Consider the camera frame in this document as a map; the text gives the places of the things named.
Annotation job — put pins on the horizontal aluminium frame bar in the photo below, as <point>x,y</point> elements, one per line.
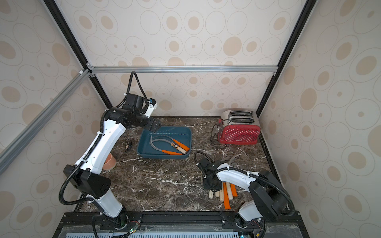
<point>184,69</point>

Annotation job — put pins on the teal plastic storage box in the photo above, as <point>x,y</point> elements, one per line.
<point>156,146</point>

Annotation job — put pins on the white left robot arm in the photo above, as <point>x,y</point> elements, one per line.
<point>84,181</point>

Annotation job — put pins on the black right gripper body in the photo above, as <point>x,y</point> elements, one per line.
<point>204,166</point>

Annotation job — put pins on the red polka dot toaster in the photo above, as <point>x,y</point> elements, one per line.
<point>238,127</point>

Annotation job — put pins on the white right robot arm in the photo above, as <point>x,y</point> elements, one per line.
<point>269,198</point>

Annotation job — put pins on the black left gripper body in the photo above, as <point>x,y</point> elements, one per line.
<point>154,124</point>

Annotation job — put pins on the pink tape roll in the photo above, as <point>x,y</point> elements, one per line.
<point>110,163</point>

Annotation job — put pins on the diagonal aluminium frame bar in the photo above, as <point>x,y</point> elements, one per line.
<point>25,137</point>

